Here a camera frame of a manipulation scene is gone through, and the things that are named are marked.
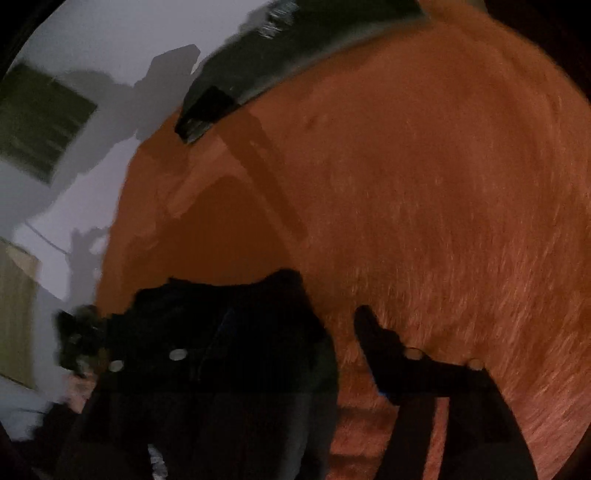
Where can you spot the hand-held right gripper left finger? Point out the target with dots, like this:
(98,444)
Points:
(184,369)

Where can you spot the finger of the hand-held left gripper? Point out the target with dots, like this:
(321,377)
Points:
(78,339)

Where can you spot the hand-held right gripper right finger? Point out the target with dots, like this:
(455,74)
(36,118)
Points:
(371,334)

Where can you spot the black printed garment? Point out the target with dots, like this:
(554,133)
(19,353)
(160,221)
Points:
(258,323)

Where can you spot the light wooden board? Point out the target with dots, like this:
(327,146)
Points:
(16,314)

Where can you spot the orange fleece blanket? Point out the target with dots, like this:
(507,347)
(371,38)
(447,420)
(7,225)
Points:
(415,207)

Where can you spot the dark rectangular panel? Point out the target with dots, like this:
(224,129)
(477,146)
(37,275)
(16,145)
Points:
(41,120)

